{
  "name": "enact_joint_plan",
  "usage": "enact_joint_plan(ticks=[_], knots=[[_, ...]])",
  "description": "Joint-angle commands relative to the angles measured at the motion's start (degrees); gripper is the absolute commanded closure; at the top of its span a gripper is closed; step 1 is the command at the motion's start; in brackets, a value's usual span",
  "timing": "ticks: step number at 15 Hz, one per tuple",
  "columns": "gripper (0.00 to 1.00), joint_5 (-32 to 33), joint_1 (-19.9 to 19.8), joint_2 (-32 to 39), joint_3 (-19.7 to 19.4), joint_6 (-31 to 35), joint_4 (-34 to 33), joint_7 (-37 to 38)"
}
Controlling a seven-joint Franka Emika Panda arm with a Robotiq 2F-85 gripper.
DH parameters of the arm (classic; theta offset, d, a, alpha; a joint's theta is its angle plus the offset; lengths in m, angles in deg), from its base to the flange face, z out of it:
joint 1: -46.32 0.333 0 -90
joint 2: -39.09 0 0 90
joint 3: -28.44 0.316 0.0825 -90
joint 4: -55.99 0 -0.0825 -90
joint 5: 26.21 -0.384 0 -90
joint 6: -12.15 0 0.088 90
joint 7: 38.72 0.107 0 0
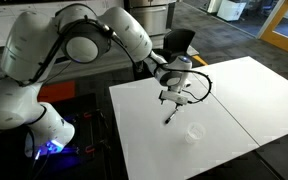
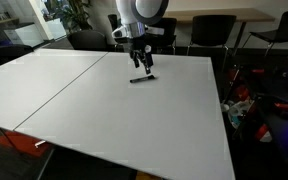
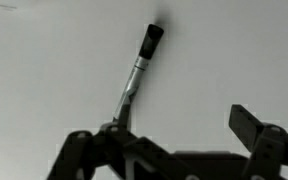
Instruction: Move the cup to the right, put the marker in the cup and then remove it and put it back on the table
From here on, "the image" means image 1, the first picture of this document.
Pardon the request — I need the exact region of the black marker pen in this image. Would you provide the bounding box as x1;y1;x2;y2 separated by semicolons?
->
164;109;179;126

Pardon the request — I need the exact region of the clear plastic cup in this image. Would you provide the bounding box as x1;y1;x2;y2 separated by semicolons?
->
184;121;207;145

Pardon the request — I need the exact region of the yellow tape strip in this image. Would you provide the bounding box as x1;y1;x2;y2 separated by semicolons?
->
192;54;209;67

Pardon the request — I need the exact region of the black chair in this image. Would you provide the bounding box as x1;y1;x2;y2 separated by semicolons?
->
132;28;197;81

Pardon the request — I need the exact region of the orange black bar clamp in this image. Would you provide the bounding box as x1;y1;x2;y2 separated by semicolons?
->
84;144;97;155
82;111;94;120

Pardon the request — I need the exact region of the orange floor mat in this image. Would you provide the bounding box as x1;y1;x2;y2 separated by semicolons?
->
37;79;77;104

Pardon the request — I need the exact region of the small white box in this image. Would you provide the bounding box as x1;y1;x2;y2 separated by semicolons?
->
206;0;224;14

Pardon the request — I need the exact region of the large white box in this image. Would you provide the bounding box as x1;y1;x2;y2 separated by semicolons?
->
216;0;248;22

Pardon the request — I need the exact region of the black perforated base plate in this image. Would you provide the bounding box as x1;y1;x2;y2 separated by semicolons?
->
33;92;120;180

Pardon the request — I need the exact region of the yellow door frame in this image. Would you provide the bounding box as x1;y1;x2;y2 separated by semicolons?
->
257;0;288;57

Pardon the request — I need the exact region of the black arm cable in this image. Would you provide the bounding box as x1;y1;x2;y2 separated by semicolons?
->
27;14;213;105

